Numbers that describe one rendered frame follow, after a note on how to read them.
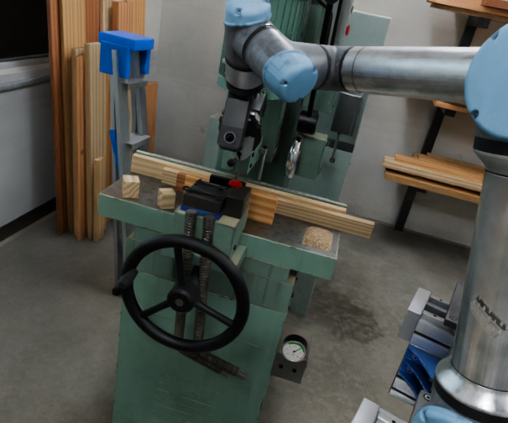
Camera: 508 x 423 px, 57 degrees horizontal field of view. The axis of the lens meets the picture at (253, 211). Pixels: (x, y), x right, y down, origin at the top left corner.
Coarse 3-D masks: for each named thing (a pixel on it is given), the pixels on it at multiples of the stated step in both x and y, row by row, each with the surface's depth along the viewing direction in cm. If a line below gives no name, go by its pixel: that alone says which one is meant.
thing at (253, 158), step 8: (224, 152) 117; (240, 152) 116; (256, 152) 123; (224, 160) 118; (240, 160) 117; (248, 160) 116; (256, 160) 127; (224, 168) 118; (232, 168) 118; (240, 168) 117; (248, 168) 117
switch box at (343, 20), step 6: (348, 0) 126; (336, 6) 127; (342, 6) 127; (348, 6) 127; (336, 12) 128; (342, 12) 128; (348, 12) 128; (342, 18) 128; (348, 18) 134; (342, 24) 129; (330, 30) 130; (342, 30) 129; (330, 36) 131; (336, 36) 130; (342, 36) 130; (330, 42) 131; (336, 42) 131; (342, 42) 131
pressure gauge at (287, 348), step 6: (288, 336) 115; (294, 336) 114; (300, 336) 114; (288, 342) 112; (294, 342) 112; (300, 342) 112; (306, 342) 114; (282, 348) 114; (288, 348) 113; (294, 348) 113; (300, 348) 113; (306, 348) 113; (282, 354) 114; (288, 354) 114; (294, 354) 114; (300, 354) 113; (294, 360) 114; (300, 360) 114
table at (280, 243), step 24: (120, 192) 118; (144, 192) 121; (120, 216) 117; (144, 216) 115; (168, 216) 114; (240, 240) 112; (264, 240) 111; (288, 240) 112; (336, 240) 117; (216, 264) 105; (240, 264) 109; (288, 264) 112; (312, 264) 110
